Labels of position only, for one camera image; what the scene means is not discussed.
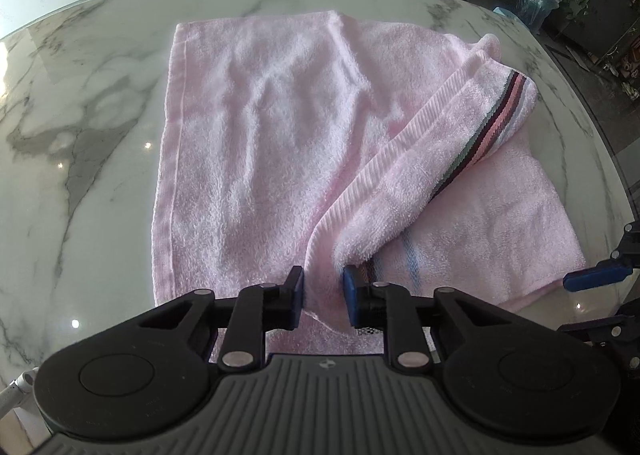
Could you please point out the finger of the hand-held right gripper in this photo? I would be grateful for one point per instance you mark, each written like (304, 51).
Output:
(617, 332)
(595, 277)

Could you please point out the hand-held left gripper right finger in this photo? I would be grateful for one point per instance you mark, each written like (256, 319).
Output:
(351, 295)

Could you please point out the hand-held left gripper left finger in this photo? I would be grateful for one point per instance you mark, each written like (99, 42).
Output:
(298, 295)

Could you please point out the pink striped towel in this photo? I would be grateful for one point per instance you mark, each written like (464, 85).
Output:
(250, 135)

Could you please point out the dark cabinet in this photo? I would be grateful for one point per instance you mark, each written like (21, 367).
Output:
(600, 25)

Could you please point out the light blue plastic stool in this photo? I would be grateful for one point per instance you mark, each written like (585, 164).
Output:
(505, 11)

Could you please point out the white metal tube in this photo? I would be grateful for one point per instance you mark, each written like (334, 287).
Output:
(17, 390)

